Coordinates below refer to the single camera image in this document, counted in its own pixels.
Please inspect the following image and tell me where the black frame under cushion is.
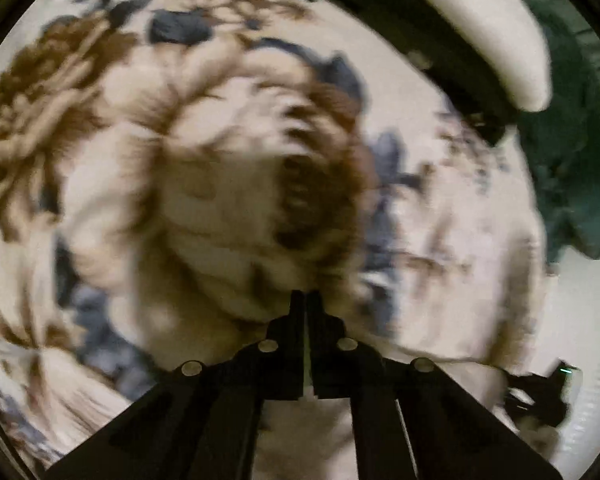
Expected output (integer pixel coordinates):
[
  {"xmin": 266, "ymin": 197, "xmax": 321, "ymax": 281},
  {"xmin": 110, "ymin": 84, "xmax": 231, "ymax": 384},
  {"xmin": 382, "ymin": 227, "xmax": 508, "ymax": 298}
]
[{"xmin": 292, "ymin": 0, "xmax": 521, "ymax": 147}]

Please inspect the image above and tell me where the floral printed blanket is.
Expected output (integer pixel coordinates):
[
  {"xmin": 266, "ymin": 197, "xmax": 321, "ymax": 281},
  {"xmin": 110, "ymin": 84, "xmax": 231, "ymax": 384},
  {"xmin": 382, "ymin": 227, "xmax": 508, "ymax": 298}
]
[{"xmin": 0, "ymin": 0, "xmax": 551, "ymax": 471}]

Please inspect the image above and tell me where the cream padded cushion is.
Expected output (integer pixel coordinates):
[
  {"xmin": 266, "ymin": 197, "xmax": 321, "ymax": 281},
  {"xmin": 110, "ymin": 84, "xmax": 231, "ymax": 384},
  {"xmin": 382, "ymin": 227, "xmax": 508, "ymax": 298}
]
[{"xmin": 380, "ymin": 0, "xmax": 553, "ymax": 113}]

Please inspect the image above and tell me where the dark green cloth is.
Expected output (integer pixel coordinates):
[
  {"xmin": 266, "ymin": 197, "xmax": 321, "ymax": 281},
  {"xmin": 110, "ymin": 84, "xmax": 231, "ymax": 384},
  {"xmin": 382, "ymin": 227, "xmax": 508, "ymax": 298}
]
[{"xmin": 517, "ymin": 0, "xmax": 600, "ymax": 261}]

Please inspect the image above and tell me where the beige and brown small garment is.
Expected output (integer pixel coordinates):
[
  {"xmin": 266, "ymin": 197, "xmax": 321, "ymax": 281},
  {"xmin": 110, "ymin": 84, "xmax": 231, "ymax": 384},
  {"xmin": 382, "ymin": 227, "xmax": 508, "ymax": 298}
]
[{"xmin": 62, "ymin": 42, "xmax": 551, "ymax": 480}]

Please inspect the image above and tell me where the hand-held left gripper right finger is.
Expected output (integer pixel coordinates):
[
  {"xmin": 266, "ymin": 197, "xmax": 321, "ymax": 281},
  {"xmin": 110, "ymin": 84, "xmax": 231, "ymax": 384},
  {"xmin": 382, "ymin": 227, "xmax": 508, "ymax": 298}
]
[{"xmin": 307, "ymin": 291, "xmax": 564, "ymax": 480}]

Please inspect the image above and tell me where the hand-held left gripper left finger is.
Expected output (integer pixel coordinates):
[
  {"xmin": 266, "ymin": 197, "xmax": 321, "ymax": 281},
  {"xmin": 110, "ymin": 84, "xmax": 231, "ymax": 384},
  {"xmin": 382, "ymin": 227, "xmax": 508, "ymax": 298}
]
[{"xmin": 44, "ymin": 290, "xmax": 307, "ymax": 480}]

